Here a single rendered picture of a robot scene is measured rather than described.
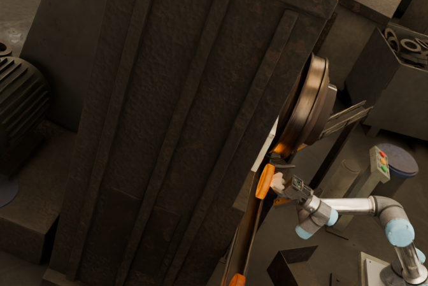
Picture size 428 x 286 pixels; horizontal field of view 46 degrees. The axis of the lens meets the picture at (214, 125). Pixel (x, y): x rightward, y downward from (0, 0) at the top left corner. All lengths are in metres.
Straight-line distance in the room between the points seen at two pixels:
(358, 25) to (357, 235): 2.05
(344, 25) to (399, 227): 2.81
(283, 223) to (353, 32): 2.18
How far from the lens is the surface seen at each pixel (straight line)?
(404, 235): 2.38
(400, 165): 3.62
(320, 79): 2.02
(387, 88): 4.35
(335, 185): 3.19
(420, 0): 6.71
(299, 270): 2.24
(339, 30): 4.85
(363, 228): 3.65
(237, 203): 1.95
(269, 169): 2.13
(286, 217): 3.36
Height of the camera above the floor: 2.17
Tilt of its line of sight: 35 degrees down
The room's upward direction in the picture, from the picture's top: 23 degrees clockwise
